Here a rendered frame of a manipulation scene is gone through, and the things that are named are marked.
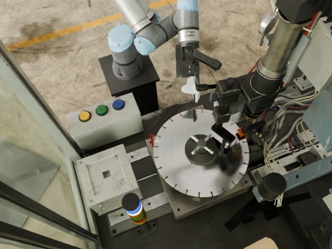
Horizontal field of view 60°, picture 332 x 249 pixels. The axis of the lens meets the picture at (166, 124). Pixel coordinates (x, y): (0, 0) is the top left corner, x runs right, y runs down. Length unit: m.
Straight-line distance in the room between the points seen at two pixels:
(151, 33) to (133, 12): 0.10
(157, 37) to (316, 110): 0.61
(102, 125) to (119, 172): 0.21
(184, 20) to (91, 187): 0.66
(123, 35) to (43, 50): 1.61
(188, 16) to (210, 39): 1.62
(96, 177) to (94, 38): 1.88
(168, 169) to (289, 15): 0.60
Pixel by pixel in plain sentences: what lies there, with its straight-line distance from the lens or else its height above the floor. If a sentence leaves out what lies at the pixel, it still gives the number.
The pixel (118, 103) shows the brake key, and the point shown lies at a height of 0.91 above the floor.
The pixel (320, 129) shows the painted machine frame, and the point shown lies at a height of 1.25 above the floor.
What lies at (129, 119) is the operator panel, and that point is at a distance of 1.16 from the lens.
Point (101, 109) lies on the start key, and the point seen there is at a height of 0.91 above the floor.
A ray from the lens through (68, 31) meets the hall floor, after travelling 2.91.
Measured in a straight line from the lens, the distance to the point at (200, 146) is 0.95.
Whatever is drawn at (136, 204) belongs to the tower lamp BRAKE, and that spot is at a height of 1.16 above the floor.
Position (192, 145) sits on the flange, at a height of 0.96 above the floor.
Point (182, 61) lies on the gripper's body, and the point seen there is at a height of 1.09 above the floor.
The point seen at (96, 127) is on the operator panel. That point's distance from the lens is 1.15.
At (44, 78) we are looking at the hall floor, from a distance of 2.62.
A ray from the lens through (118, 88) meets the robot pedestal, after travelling 1.41.
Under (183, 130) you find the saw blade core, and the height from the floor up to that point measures 0.95.
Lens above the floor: 1.87
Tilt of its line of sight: 61 degrees down
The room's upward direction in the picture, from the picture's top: 4 degrees counter-clockwise
